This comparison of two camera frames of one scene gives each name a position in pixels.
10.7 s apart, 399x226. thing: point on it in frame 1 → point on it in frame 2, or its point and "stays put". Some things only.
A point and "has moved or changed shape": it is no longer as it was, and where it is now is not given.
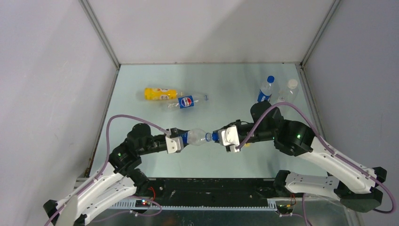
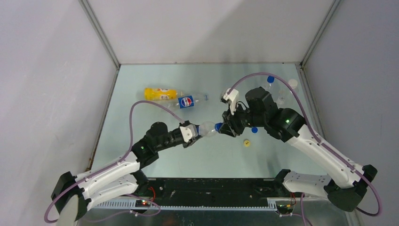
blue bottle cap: [215, 136] → [218, 126]
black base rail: [214, 192] stays put
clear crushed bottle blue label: [197, 137] has moved or changed shape
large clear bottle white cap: [290, 93] stays put
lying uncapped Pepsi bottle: [187, 101] stays put
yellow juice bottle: [161, 93] stays put
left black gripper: [177, 131] → [191, 141]
